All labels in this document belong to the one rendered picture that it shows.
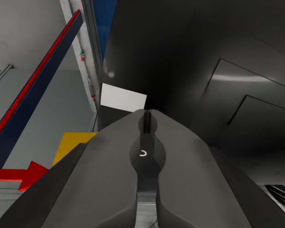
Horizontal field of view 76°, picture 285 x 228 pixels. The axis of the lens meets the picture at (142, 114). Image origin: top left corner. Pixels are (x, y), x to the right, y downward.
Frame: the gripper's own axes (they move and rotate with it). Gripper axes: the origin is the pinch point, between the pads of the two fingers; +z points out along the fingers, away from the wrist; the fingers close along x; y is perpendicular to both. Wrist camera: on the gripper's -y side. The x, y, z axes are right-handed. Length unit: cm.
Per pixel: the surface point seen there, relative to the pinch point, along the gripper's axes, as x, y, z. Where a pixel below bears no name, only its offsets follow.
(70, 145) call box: -16.5, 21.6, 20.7
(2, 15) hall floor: -93, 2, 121
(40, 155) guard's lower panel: -53, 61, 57
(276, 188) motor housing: 23.1, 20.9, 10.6
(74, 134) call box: -16.5, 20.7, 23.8
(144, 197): 1, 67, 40
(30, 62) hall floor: -90, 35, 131
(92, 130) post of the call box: -14.9, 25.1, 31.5
